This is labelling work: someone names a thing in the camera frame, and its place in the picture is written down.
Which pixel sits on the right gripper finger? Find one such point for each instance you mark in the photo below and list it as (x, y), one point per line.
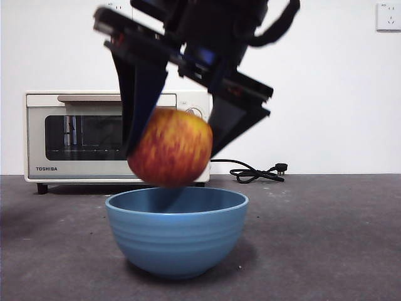
(235, 125)
(138, 94)

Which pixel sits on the red yellow apple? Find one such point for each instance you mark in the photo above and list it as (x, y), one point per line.
(169, 147)

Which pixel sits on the blue ribbed bowl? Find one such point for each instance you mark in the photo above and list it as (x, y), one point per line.
(175, 244)

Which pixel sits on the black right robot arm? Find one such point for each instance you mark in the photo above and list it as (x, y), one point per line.
(219, 25)

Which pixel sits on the beige round oven knob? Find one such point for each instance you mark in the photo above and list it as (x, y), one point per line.
(194, 111)

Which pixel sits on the cream toaster oven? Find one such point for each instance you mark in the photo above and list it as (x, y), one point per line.
(188, 98)

